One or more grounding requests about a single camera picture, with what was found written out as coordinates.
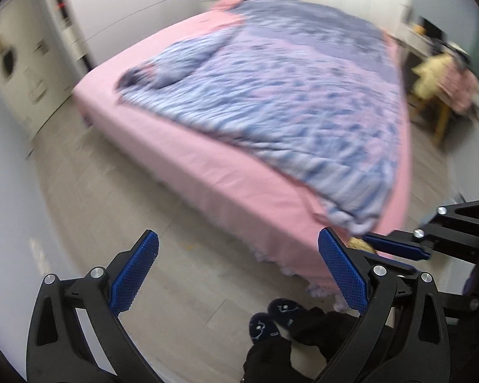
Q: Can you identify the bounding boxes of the white wardrobe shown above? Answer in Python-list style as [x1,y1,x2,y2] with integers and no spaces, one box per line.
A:
[50,0,248,68]

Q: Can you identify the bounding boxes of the bed with pink sheet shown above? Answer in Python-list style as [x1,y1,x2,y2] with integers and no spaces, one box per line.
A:
[71,0,414,312]

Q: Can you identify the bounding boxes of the pink garment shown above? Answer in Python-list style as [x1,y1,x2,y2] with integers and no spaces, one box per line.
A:
[442,63,479,115]

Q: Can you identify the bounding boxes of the white desk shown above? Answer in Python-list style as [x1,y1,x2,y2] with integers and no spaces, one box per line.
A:
[401,28,444,58]

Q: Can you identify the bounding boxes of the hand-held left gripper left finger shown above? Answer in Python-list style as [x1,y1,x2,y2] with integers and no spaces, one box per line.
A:
[26,229,160,383]

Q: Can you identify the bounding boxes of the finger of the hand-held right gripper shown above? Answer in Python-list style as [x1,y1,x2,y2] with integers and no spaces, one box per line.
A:
[363,197,479,265]
[441,290,479,320]

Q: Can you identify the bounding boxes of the person's black pants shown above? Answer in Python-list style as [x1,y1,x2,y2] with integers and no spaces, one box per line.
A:
[243,306,369,383]

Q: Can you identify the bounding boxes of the wooden chair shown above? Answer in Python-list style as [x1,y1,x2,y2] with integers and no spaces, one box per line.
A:
[409,90,452,146]

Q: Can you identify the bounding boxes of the dark blue slipper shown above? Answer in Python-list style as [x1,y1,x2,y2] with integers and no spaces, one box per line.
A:
[267,298,306,330]
[248,313,282,344]

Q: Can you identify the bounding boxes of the pale yellow garment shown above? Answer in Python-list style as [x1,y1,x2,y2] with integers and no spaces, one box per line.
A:
[412,54,455,100]

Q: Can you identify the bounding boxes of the black monitor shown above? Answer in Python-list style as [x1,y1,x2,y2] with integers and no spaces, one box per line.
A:
[418,17,445,41]

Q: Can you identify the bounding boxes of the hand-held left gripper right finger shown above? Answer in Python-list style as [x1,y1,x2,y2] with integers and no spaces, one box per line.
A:
[317,227,452,383]

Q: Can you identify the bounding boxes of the small yellow wrapper piece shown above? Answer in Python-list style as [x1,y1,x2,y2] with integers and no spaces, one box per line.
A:
[349,237,376,254]

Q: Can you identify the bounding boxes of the white door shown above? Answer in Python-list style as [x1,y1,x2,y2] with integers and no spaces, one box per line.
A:
[0,0,78,138]

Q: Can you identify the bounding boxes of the purple blue patterned blanket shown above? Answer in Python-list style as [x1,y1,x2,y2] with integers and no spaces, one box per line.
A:
[117,0,404,237]

